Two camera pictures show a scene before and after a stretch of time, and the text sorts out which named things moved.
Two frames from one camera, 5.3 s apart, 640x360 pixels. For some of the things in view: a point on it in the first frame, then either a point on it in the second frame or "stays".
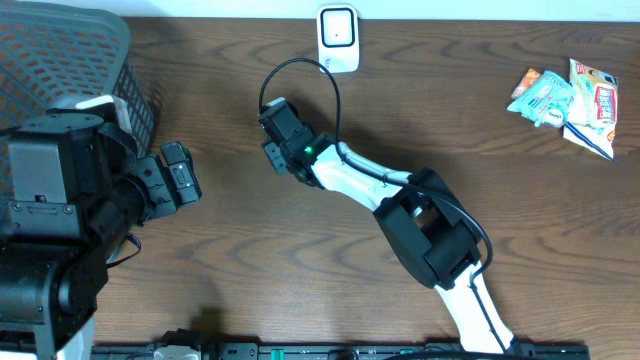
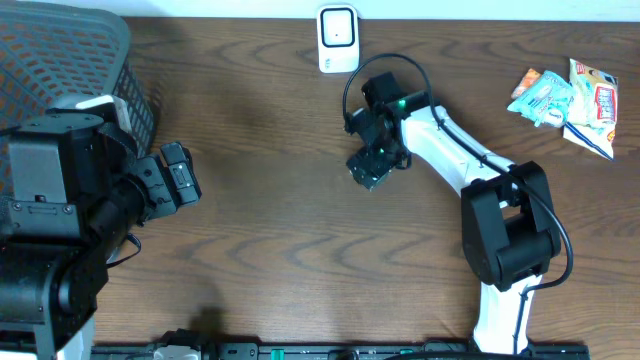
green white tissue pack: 554,117 stays
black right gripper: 275,162 → 373,166
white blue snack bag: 591,119 stays
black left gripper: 163,181 stays
